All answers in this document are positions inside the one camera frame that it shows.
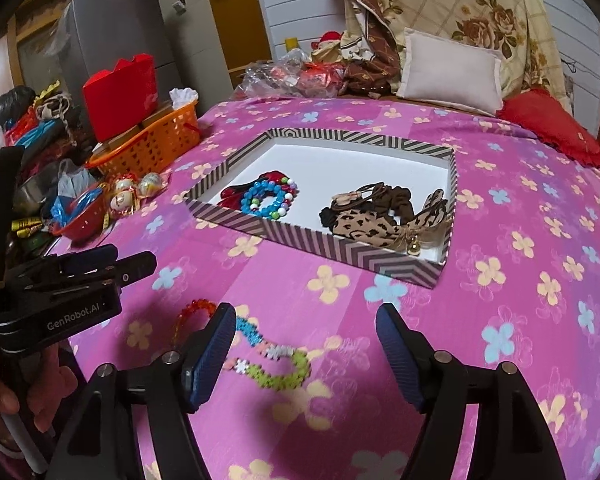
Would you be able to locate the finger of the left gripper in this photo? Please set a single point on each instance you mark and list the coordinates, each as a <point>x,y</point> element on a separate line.
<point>80,259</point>
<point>123,272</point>

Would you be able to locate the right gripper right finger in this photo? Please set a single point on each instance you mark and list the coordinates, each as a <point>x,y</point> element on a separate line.
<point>512,438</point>

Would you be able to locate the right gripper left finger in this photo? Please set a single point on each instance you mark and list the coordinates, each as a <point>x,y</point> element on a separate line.
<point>100,440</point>

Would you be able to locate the brown scrunchie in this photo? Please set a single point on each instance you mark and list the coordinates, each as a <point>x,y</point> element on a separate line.
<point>391,203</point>

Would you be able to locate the person's left hand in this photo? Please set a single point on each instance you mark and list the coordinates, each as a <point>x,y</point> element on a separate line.
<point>53,383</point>

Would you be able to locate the red plastic bowl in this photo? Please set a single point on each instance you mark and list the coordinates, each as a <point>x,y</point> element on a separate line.
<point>79,218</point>

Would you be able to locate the foil wrapped ornament doll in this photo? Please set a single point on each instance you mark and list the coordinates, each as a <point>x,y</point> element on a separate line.
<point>123,200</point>

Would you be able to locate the silver foil ornament ball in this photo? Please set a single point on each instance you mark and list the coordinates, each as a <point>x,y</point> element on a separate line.
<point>150,185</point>

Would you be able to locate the orange plastic basket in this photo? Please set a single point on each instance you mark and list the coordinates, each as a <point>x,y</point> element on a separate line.
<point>168,135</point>

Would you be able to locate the red gift bag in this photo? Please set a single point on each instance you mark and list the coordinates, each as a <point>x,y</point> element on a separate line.
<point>117,100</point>

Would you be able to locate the white tissue paper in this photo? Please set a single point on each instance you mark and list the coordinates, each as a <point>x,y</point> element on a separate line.
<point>181,97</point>

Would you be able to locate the grey refrigerator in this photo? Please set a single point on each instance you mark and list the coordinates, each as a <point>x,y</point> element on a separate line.
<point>102,32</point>

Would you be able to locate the clear plastic bag of items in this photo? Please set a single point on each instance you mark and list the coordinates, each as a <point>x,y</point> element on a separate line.
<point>294,74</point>

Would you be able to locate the striped shallow cardboard box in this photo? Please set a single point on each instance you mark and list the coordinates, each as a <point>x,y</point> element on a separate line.
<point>325,162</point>

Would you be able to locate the santa plush toy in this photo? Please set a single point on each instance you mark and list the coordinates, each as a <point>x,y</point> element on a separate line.
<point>327,48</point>

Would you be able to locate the red cushion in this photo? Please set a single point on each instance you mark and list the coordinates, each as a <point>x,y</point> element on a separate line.
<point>537,111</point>

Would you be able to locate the small white pillow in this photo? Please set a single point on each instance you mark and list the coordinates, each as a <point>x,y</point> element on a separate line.
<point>447,72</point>

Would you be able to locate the floral beige quilt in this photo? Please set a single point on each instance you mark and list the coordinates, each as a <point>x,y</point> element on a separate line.
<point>373,43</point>

